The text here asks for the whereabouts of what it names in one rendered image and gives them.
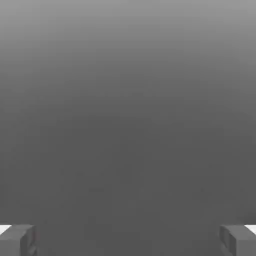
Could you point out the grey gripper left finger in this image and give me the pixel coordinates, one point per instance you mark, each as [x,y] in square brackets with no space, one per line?
[14,241]

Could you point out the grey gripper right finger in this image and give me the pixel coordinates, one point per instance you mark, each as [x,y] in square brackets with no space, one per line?
[241,241]

